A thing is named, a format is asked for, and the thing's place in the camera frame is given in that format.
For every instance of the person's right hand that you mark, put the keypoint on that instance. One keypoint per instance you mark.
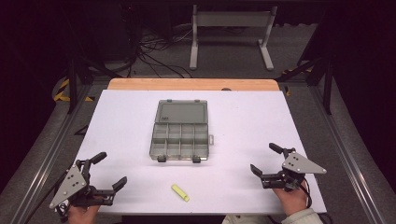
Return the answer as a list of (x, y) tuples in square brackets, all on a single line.
[(292, 200)]

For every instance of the person's pale clothing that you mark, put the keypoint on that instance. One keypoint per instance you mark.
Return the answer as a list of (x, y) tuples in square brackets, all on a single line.
[(235, 219)]

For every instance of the small yellow stick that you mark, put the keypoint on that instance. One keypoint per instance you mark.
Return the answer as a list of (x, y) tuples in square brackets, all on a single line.
[(180, 193)]

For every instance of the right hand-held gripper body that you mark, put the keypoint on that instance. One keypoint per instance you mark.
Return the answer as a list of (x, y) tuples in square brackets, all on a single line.
[(298, 165)]

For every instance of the aluminium rail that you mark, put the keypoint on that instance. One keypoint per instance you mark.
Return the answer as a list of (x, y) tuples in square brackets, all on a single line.
[(53, 149), (348, 155)]

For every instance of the yellow black striped tape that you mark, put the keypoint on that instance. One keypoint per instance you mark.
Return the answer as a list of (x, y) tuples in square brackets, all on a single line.
[(62, 91)]

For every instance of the person's left hand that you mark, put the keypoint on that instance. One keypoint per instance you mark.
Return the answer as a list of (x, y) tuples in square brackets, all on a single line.
[(81, 215)]

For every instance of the black metal stand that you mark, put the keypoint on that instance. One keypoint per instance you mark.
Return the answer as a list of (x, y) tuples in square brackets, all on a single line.
[(72, 81), (327, 84)]

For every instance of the white metal stand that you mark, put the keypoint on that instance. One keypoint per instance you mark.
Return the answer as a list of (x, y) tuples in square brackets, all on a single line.
[(232, 19)]

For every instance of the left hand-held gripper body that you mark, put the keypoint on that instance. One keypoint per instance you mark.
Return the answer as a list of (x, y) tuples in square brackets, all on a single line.
[(72, 183)]

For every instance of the clear plastic compartment box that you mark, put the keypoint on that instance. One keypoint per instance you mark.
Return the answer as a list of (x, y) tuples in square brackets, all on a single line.
[(180, 130)]

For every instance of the white table mat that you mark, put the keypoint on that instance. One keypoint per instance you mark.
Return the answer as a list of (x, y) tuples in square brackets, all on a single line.
[(243, 130)]

